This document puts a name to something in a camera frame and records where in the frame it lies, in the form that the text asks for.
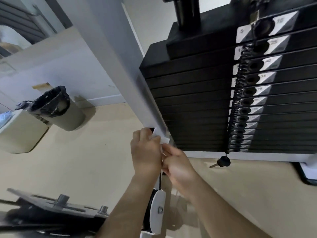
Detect white gym machine frame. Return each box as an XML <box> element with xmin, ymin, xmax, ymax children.
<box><xmin>0</xmin><ymin>0</ymin><xmax>317</xmax><ymax>238</ymax></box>

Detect person's left forearm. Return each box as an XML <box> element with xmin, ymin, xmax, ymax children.
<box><xmin>95</xmin><ymin>175</ymin><xmax>159</xmax><ymax>238</ymax></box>

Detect black weight stack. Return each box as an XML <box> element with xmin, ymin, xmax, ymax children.
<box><xmin>139</xmin><ymin>2</ymin><xmax>317</xmax><ymax>153</ymax></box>

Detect white cleaning wipe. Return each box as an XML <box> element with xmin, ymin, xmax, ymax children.
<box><xmin>151</xmin><ymin>127</ymin><xmax>170</xmax><ymax>169</ymax></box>

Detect cream white storage box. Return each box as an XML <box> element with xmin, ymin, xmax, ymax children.
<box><xmin>0</xmin><ymin>110</ymin><xmax>50</xmax><ymax>154</ymax></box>

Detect grey staircase with railing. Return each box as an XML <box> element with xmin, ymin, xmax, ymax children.
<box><xmin>0</xmin><ymin>0</ymin><xmax>59</xmax><ymax>45</ymax></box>

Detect person's right hand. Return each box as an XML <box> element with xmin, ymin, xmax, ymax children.
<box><xmin>161</xmin><ymin>144</ymin><xmax>200</xmax><ymax>194</ymax></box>

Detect person's left hand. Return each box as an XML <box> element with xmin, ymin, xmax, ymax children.
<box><xmin>130</xmin><ymin>128</ymin><xmax>164</xmax><ymax>181</ymax></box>

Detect person's right forearm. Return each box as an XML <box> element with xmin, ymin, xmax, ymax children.
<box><xmin>183</xmin><ymin>180</ymin><xmax>273</xmax><ymax>238</ymax></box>

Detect trash bin with black bag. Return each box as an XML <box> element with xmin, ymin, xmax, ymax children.
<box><xmin>28</xmin><ymin>86</ymin><xmax>86</xmax><ymax>132</ymax></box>

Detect dark water bottle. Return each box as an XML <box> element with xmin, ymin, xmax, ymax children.
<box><xmin>17</xmin><ymin>100</ymin><xmax>33</xmax><ymax>111</ymax></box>

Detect small wooden block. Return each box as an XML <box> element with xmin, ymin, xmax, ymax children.
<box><xmin>32</xmin><ymin>82</ymin><xmax>51</xmax><ymax>90</ymax></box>

